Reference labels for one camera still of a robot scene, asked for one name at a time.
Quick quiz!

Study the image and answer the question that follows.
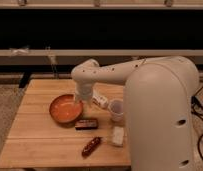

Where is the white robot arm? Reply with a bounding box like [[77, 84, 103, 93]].
[[71, 56, 199, 171]]

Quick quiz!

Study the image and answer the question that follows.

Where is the small white bottle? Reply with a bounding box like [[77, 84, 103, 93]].
[[93, 95, 108, 109]]

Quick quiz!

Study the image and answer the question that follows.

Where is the orange bowl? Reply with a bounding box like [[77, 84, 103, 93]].
[[49, 94, 83, 124]]

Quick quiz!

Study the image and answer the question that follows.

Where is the clear plastic cup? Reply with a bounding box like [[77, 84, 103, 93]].
[[108, 99, 124, 122]]

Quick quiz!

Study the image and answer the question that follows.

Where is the brown sausage toy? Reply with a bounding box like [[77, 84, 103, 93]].
[[82, 137, 102, 157]]

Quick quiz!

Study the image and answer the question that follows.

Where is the white sponge block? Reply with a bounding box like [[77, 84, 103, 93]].
[[111, 126, 124, 146]]

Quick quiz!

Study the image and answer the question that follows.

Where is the black table leg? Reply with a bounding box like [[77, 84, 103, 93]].
[[19, 72, 32, 88]]

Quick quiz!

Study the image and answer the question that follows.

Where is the grey metal rail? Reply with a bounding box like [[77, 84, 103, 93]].
[[0, 49, 203, 66]]

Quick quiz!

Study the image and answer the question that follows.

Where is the black cable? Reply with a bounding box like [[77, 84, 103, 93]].
[[190, 79, 203, 168]]

